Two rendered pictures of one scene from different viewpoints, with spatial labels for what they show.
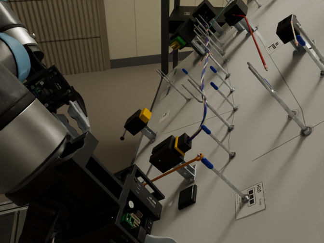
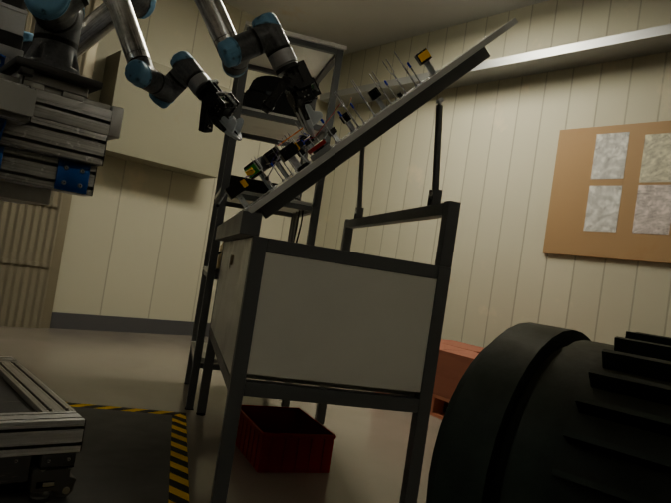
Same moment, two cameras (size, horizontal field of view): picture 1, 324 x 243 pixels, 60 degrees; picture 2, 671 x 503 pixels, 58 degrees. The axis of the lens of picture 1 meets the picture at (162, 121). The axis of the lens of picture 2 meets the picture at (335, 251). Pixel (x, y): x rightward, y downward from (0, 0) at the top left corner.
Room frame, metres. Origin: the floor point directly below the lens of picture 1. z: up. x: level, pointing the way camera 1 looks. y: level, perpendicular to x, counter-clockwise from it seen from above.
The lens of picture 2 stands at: (-1.50, 0.57, 0.73)
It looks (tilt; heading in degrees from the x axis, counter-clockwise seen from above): 2 degrees up; 337
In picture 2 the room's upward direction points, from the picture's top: 9 degrees clockwise
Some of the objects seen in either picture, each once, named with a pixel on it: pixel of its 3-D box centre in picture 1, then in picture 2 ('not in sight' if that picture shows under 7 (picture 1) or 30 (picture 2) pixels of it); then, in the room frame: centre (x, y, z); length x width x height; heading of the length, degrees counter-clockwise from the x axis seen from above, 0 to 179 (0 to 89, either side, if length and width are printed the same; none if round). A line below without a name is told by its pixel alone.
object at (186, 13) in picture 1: (201, 19); (255, 190); (1.55, -0.21, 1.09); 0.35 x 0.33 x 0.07; 172
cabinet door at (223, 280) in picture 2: not in sight; (223, 287); (0.98, 0.00, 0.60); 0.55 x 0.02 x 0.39; 172
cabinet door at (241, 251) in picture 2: not in sight; (234, 298); (0.44, 0.09, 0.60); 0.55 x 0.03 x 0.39; 172
